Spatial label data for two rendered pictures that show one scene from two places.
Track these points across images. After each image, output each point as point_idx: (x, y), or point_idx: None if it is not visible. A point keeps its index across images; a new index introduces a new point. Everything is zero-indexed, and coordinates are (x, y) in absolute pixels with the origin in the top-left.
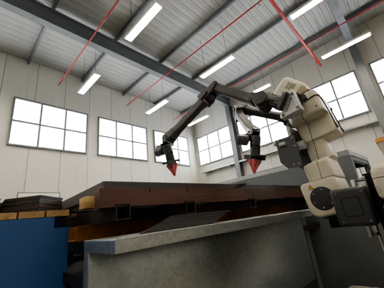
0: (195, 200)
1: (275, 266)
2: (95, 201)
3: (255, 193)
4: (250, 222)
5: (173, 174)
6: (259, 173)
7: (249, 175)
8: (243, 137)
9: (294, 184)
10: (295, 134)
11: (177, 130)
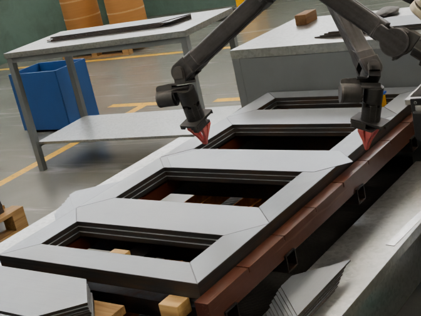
0: (294, 246)
1: (389, 278)
2: (198, 315)
3: (363, 173)
4: (378, 276)
5: (202, 142)
6: (344, 44)
7: (320, 44)
8: (353, 93)
9: (418, 78)
10: None
11: (207, 59)
